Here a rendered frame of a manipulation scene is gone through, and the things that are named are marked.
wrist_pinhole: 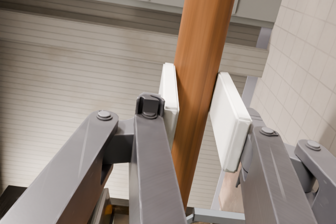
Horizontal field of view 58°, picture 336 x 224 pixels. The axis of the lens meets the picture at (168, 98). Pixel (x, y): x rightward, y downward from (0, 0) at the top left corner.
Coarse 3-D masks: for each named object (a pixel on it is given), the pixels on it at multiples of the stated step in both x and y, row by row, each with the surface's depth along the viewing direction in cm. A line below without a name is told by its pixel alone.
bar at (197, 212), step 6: (192, 210) 135; (198, 210) 133; (204, 210) 134; (210, 210) 134; (216, 210) 135; (192, 216) 133; (198, 216) 132; (204, 216) 132; (210, 216) 132; (216, 216) 132; (222, 216) 132; (228, 216) 133; (234, 216) 133; (240, 216) 134; (192, 222) 135; (210, 222) 133; (216, 222) 133; (222, 222) 133; (228, 222) 133; (234, 222) 133; (240, 222) 133
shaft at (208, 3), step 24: (192, 0) 18; (216, 0) 17; (192, 24) 18; (216, 24) 18; (192, 48) 18; (216, 48) 18; (192, 72) 19; (216, 72) 20; (192, 96) 19; (192, 120) 20; (192, 144) 21; (192, 168) 22
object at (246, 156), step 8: (248, 112) 16; (256, 112) 16; (256, 120) 15; (248, 136) 14; (248, 144) 13; (288, 144) 14; (248, 152) 13; (288, 152) 13; (240, 160) 14; (248, 160) 13; (296, 160) 12; (248, 168) 14; (296, 168) 13; (304, 168) 12; (304, 176) 13; (312, 176) 13; (304, 184) 13; (312, 184) 13
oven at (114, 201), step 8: (16, 192) 207; (112, 200) 214; (120, 200) 215; (128, 200) 216; (120, 208) 212; (128, 208) 212; (192, 208) 219; (112, 216) 212; (120, 216) 215; (128, 216) 215
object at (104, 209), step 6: (108, 192) 204; (102, 198) 194; (108, 198) 203; (102, 204) 189; (108, 204) 202; (102, 210) 185; (108, 210) 201; (96, 216) 180; (102, 216) 185; (108, 216) 200; (96, 222) 176; (102, 222) 184; (108, 222) 199
